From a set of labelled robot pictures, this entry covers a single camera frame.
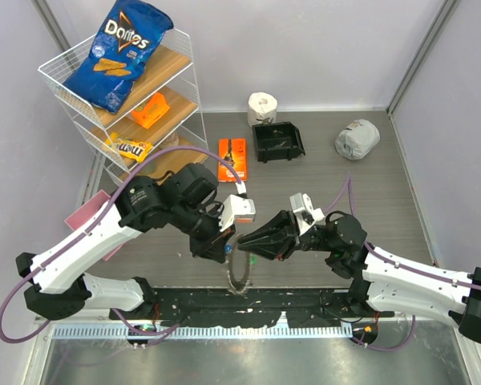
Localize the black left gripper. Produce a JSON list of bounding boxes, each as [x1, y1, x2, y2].
[[171, 200, 236, 263]]

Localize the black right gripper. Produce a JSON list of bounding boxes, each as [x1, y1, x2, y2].
[[238, 209, 336, 261]]

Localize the keys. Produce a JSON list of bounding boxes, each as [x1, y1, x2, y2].
[[264, 128, 291, 149]]

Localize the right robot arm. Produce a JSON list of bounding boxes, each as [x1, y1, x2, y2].
[[238, 210, 481, 344]]

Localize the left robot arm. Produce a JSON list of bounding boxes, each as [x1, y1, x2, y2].
[[16, 163, 247, 321]]

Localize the orange razor box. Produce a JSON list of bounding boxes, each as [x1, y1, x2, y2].
[[217, 138, 248, 183]]

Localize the black plastic storage bin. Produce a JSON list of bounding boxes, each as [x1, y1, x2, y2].
[[252, 122, 305, 164]]

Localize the yellow M&M candy bag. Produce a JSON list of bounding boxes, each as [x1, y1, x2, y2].
[[105, 132, 153, 163]]

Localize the pink plastic tray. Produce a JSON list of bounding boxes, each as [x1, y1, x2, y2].
[[48, 191, 139, 274]]

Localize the white toilet paper roll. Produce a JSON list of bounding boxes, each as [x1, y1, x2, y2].
[[247, 92, 278, 127]]

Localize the grey wrapped paper bundle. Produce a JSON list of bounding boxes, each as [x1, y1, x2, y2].
[[334, 119, 381, 160]]

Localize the orange snack box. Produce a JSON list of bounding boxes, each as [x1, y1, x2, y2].
[[129, 92, 170, 129]]

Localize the blue Doritos chip bag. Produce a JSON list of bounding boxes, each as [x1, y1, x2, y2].
[[63, 1, 174, 114]]

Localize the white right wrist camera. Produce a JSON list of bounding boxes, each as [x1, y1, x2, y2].
[[289, 192, 325, 236]]

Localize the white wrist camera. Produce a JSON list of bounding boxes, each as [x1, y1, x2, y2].
[[289, 192, 325, 236], [219, 181, 256, 232]]

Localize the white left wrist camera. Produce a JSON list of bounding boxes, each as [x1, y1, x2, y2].
[[219, 181, 256, 232]]

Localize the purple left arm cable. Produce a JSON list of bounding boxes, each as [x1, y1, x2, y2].
[[0, 146, 248, 348]]

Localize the white wire wooden shelf rack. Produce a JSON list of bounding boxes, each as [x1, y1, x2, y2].
[[38, 29, 208, 184]]

